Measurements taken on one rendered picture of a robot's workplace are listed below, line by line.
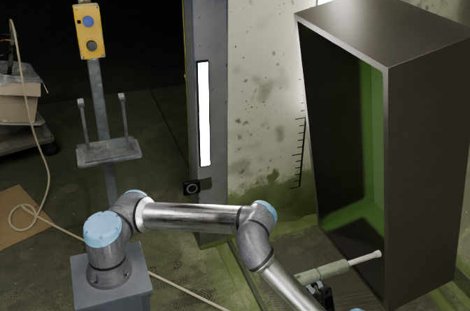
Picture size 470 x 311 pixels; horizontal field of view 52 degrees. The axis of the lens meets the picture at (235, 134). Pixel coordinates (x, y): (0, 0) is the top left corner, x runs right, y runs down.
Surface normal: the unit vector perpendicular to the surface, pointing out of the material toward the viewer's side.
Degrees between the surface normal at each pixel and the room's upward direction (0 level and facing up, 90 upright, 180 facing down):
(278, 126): 90
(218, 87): 90
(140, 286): 0
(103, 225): 5
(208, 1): 90
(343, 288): 0
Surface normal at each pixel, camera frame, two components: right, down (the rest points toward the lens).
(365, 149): 0.37, 0.48
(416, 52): -0.18, -0.81
